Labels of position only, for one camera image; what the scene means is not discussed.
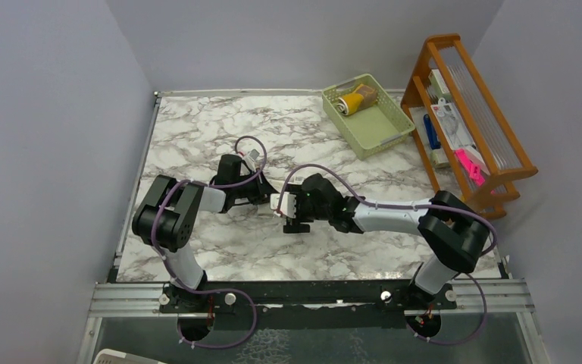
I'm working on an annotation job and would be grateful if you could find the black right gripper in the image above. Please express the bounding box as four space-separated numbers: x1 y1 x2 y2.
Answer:
283 184 331 232

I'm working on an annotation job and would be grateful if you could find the brown yellow bear towel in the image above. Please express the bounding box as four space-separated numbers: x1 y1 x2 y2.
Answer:
335 84 378 116

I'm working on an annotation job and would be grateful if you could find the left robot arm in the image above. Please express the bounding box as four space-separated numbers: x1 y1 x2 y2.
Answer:
131 149 277 312

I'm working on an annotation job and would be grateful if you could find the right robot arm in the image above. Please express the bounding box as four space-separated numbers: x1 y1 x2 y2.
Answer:
271 174 492 309

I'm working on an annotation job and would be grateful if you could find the light green plastic basket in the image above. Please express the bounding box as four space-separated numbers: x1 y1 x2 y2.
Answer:
321 74 415 160

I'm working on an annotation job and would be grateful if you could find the blue item on rack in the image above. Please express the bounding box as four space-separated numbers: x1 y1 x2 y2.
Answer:
423 113 441 150

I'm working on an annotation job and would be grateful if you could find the white packaged item on rack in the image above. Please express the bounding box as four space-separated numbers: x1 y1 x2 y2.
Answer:
431 98 475 150

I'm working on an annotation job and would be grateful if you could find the pink item on rack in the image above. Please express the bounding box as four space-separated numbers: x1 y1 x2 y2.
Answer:
454 146 489 186

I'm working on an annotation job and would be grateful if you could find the orange wooden rack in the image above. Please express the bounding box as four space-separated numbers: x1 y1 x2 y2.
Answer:
400 33 538 220

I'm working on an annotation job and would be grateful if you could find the small box on rack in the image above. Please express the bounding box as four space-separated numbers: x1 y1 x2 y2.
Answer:
428 68 451 100

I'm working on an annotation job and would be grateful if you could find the white bin corner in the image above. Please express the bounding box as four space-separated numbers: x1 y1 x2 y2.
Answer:
92 349 165 364

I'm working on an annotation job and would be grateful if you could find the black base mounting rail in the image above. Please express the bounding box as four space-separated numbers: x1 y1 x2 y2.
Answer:
158 279 457 331

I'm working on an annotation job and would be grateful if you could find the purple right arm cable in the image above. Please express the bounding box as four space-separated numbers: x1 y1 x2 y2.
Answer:
274 164 499 347

